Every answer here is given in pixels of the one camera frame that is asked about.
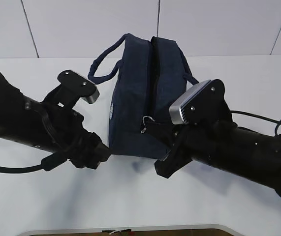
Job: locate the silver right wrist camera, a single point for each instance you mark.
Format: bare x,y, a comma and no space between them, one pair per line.
203,102

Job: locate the navy blue lunch bag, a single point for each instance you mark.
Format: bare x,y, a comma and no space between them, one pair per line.
151,75

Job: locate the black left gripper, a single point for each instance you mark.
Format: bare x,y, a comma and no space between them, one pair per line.
89,152

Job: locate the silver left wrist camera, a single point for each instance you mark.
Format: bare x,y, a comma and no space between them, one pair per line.
72,87

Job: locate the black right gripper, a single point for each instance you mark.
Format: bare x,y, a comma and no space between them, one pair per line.
170,135

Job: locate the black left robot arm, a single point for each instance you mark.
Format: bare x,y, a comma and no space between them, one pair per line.
52,124

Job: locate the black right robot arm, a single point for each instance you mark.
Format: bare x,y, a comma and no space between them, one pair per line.
224,146

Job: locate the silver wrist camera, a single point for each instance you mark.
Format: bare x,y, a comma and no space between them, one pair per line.
203,102
72,87

